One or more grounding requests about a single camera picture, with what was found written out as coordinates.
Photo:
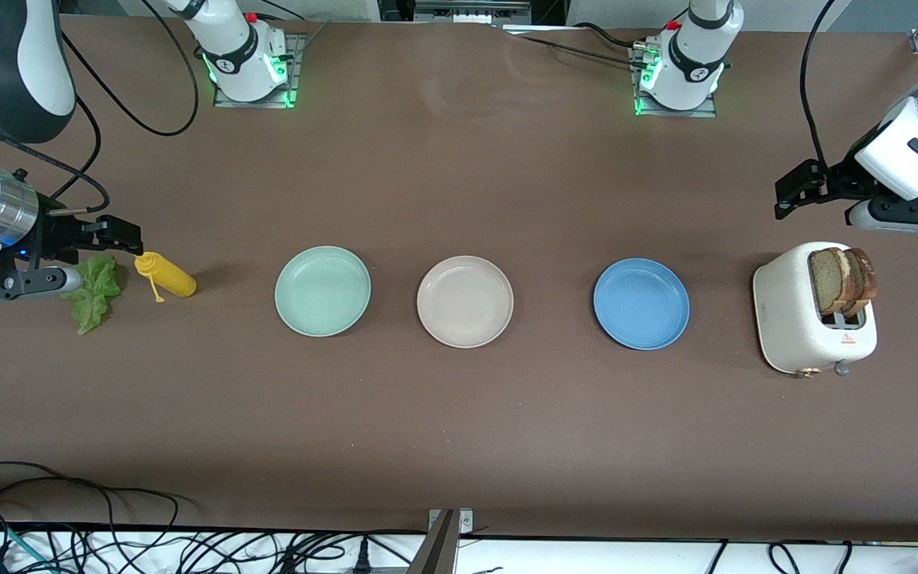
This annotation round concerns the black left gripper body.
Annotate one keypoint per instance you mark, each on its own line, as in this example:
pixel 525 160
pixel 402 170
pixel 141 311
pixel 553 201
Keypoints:
pixel 839 181

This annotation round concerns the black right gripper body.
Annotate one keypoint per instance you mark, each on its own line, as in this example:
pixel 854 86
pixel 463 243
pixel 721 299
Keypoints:
pixel 53 232

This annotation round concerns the yellow squeeze bottle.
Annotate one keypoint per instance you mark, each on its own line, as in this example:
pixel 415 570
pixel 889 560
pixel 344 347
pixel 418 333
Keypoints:
pixel 172 279

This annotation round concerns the green lettuce leaf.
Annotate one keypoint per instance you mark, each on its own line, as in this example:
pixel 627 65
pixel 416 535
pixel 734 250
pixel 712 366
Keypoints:
pixel 96 299

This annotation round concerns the light brown bread slice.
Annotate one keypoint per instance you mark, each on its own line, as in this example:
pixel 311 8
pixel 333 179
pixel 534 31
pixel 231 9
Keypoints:
pixel 825 279

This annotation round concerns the dark crust bread slice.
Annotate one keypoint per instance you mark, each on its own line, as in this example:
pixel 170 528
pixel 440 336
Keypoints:
pixel 865 275

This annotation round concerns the blue plate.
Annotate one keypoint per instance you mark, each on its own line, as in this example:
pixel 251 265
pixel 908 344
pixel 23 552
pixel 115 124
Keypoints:
pixel 641 303

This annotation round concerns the mint green plate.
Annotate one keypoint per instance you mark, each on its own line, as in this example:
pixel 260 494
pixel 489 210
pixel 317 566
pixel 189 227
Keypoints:
pixel 322 291

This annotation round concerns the beige plate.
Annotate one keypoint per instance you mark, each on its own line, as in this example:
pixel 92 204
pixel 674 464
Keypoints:
pixel 464 301

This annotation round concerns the white toaster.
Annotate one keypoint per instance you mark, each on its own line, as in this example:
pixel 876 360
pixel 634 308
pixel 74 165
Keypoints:
pixel 786 311

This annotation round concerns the dark equipment rack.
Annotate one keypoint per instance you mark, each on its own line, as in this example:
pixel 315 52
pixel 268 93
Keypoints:
pixel 467 9

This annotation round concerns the black power plug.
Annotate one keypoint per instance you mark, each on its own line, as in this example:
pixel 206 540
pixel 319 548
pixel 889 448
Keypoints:
pixel 362 558

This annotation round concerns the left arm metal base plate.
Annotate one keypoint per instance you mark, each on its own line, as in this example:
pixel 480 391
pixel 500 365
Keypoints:
pixel 706 112

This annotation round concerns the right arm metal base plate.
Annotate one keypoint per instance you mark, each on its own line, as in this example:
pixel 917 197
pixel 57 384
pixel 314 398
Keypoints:
pixel 297 60

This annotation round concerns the grey metal post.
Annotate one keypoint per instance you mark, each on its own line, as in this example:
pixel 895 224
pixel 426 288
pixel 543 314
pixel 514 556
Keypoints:
pixel 437 550

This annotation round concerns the small metal bracket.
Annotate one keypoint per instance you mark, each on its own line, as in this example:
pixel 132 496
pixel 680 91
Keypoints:
pixel 467 522

